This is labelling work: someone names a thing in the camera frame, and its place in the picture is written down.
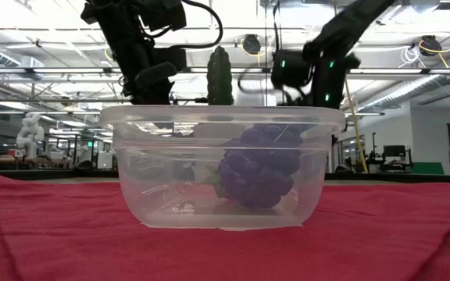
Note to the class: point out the purple toy blackberry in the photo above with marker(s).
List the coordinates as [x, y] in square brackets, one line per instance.
[256, 175]

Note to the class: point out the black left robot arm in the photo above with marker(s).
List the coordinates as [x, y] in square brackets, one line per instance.
[115, 27]

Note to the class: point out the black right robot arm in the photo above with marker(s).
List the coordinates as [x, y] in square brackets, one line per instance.
[342, 27]

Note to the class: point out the clear plastic tupperware container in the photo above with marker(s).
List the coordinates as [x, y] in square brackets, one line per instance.
[151, 164]

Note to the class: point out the green cactus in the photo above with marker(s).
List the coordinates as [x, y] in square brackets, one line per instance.
[220, 78]

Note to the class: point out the white robot figure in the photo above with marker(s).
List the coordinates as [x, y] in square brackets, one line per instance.
[29, 134]

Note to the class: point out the red cloth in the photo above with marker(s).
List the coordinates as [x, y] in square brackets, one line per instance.
[225, 253]

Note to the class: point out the black monitor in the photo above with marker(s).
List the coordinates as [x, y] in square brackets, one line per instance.
[394, 151]

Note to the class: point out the green board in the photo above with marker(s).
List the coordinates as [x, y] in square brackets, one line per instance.
[428, 168]

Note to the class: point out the black metal frame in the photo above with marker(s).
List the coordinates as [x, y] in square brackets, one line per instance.
[33, 175]

